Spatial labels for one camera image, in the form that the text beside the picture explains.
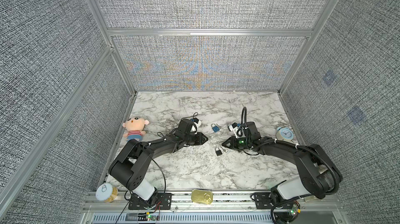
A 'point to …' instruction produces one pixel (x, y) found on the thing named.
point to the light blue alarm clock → (284, 134)
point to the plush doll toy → (135, 126)
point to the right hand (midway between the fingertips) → (222, 144)
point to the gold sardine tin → (201, 196)
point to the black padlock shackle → (218, 152)
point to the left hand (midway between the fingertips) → (207, 140)
